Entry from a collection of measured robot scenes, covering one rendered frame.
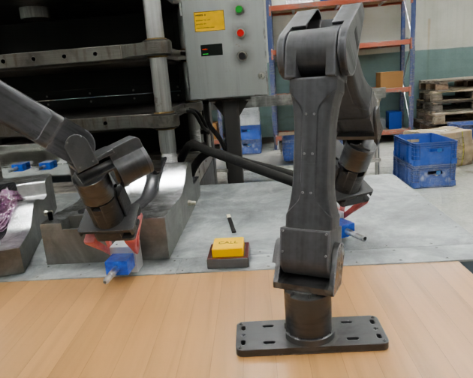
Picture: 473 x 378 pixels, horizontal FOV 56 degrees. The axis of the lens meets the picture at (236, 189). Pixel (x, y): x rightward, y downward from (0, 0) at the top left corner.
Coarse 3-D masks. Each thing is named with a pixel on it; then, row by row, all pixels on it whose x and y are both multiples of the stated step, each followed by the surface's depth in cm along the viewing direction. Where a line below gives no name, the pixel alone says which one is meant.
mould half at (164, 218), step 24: (168, 168) 119; (168, 192) 111; (192, 192) 125; (144, 216) 92; (168, 216) 93; (48, 240) 92; (72, 240) 92; (144, 240) 91; (168, 240) 92; (48, 264) 94
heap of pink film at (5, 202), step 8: (0, 192) 107; (8, 192) 107; (16, 192) 109; (0, 200) 105; (8, 200) 105; (16, 200) 106; (0, 208) 102; (8, 208) 103; (0, 216) 101; (8, 216) 102; (0, 224) 100; (8, 224) 101
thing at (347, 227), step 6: (342, 216) 96; (342, 222) 94; (348, 222) 93; (342, 228) 92; (348, 228) 93; (342, 234) 92; (348, 234) 91; (354, 234) 90; (360, 234) 89; (360, 240) 88
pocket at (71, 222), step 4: (68, 216) 96; (72, 216) 96; (76, 216) 96; (80, 216) 96; (64, 220) 94; (68, 220) 96; (72, 220) 96; (76, 220) 96; (80, 220) 96; (64, 224) 93; (68, 224) 96; (72, 224) 96; (76, 224) 96; (64, 228) 93; (68, 228) 95; (72, 228) 96; (76, 228) 92
